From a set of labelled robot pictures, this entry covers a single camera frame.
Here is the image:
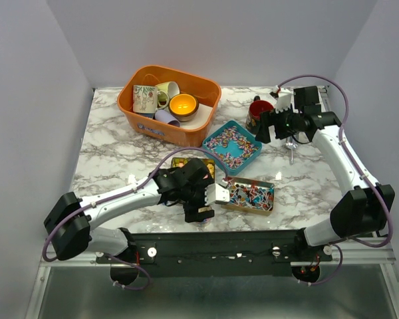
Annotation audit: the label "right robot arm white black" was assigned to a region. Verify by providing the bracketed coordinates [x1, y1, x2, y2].
[255, 86, 395, 261]

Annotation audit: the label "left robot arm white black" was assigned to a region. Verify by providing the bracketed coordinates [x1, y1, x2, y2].
[43, 158, 218, 263]

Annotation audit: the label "gold tin star candies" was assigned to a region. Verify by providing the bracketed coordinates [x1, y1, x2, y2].
[171, 157, 215, 178]

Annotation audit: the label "teal tin swirl lollipops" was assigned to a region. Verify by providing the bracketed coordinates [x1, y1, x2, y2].
[202, 120, 262, 175]

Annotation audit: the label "orange plastic bin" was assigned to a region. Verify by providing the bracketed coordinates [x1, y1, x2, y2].
[117, 65, 221, 147]

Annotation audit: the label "metal scoop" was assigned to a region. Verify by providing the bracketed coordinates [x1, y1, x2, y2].
[285, 136, 298, 165]

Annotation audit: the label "black red skull mug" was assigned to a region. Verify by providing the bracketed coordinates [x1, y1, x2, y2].
[245, 96, 273, 135]

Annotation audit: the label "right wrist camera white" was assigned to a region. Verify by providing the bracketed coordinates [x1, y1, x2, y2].
[270, 86, 293, 111]

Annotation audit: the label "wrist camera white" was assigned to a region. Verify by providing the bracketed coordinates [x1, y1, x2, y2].
[205, 183, 231, 205]
[270, 86, 293, 111]

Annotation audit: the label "gold tin round lollipops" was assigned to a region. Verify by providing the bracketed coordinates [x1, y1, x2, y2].
[222, 177, 275, 216]

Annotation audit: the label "illustrated white mug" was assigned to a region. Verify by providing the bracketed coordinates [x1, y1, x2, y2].
[133, 85, 158, 114]

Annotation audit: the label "aluminium frame rail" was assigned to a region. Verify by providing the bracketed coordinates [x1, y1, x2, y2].
[332, 240, 396, 265]
[39, 252, 102, 267]

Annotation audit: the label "lavender cup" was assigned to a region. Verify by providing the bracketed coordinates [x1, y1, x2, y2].
[154, 110, 180, 127]

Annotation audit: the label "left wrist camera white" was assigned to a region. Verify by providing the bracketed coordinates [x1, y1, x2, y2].
[205, 183, 231, 205]

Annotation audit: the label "pale green mug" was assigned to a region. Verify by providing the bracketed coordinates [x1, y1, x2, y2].
[156, 81, 180, 109]

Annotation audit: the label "right aluminium frame rail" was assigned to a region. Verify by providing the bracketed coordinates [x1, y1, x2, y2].
[332, 240, 396, 265]

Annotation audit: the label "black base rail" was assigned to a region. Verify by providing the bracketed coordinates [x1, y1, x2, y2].
[96, 228, 340, 278]

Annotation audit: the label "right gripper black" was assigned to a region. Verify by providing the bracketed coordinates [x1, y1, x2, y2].
[255, 104, 303, 143]

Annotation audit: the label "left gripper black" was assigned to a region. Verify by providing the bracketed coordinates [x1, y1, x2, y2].
[179, 177, 215, 223]

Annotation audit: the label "yellow inside dark cup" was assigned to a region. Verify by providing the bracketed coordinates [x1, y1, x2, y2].
[168, 93, 199, 122]

